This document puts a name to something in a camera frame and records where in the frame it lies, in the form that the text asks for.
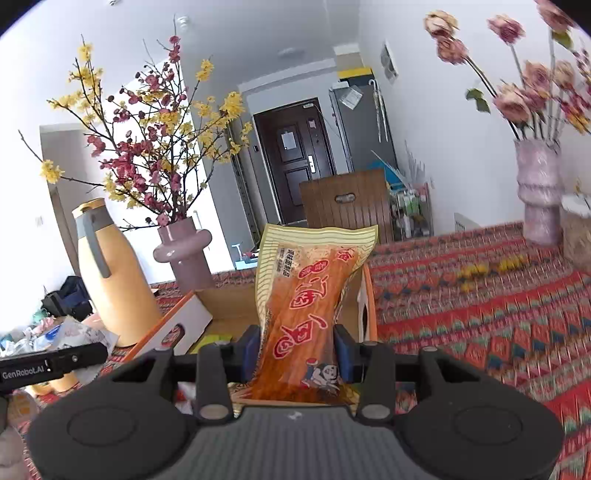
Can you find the orange yellow striped snack bag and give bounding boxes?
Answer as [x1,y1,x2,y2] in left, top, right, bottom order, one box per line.
[230,224,379,405]

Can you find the blue capped plastic bottle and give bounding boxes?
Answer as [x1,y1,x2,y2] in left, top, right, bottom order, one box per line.
[28,324,61,353]

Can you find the pink yellow blossom branches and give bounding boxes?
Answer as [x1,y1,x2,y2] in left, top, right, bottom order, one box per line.
[18,34,256,229]

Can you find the dried pink roses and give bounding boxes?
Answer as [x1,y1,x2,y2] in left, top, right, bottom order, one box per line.
[424,1,590,147]

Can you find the clear container with snacks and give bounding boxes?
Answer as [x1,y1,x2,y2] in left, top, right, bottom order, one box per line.
[561,194,591,274]

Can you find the yellow ceramic mug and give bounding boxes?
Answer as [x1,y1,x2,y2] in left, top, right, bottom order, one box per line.
[26,372,78,397]

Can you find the yellow box on fridge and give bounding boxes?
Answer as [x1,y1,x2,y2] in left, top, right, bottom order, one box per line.
[338,67,374,81]

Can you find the dark brown door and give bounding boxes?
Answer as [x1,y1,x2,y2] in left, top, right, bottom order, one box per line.
[253,98,335,225]

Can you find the green snack bar packet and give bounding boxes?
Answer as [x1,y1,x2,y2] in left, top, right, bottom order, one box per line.
[187,334,232,354]

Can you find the pink textured tall vase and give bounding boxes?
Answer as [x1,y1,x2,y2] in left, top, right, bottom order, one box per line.
[515,139,564,246]

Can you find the fallen yellow petals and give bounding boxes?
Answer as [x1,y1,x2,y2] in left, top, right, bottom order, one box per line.
[456,255,530,292]

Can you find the patterned red tablecloth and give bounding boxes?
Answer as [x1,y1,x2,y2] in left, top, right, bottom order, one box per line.
[1,224,590,479]

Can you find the brown wooden chair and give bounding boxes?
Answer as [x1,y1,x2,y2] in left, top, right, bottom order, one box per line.
[300,170,394,244]

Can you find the yellow thermos jug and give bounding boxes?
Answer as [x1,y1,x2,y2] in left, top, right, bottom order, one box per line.
[72,198,162,347]

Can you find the grey refrigerator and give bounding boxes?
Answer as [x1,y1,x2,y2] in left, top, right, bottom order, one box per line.
[329,78,398,172]

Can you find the dark bag on floor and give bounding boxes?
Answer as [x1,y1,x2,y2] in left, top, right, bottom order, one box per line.
[42,276,93,321]

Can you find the pink ring vase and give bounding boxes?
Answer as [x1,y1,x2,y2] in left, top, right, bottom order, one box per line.
[153,217,215,294]

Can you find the red cardboard pumpkin box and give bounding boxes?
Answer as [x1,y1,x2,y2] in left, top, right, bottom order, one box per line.
[122,265,378,363]

